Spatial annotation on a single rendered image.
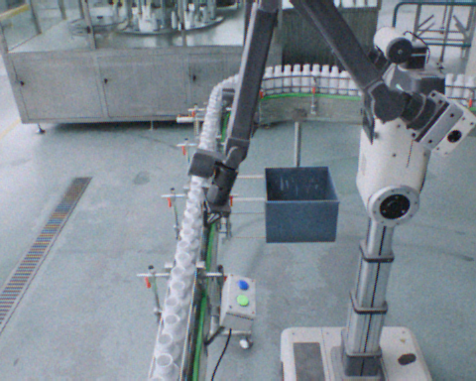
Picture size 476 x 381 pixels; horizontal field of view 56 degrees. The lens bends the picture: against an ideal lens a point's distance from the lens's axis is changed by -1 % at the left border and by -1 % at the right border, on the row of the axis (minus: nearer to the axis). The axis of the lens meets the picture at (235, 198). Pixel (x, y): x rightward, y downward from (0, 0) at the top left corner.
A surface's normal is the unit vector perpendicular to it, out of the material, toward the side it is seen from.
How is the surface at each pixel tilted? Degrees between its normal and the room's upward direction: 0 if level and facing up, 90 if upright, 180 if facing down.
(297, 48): 90
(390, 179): 101
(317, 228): 90
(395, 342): 0
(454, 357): 0
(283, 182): 90
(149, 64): 90
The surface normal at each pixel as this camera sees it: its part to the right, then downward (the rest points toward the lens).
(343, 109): -0.33, 0.51
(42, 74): -0.03, 0.53
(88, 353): -0.04, -0.85
